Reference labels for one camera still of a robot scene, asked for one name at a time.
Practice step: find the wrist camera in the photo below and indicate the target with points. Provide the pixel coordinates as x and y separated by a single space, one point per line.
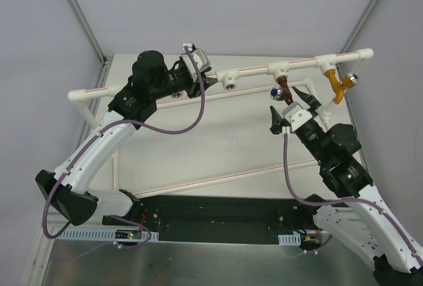
296 116
200 59

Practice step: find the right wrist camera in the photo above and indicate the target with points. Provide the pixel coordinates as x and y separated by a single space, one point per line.
296 116

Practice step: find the white PVC pipe frame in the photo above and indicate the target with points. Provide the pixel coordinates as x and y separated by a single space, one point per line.
231 151

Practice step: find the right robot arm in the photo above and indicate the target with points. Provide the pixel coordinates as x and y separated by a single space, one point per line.
359 218

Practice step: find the white cable duct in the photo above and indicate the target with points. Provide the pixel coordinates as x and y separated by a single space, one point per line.
104 235
289 239

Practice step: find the left white cable duct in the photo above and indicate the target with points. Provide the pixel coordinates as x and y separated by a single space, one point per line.
104 235

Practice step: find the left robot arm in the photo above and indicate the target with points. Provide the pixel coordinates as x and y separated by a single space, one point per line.
66 189

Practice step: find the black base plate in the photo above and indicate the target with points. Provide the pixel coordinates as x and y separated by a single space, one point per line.
236 220

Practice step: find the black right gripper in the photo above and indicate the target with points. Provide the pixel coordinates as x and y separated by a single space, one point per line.
302 131

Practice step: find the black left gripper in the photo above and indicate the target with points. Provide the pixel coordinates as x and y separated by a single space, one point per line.
193 85

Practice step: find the yellow water faucet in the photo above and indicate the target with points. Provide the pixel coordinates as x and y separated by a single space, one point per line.
349 81

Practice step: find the right white cable duct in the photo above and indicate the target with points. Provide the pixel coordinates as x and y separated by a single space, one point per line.
289 239

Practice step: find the brown water faucet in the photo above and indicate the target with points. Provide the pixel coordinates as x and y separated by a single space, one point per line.
281 91

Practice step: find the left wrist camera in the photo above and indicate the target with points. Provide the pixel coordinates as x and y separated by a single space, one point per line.
200 59

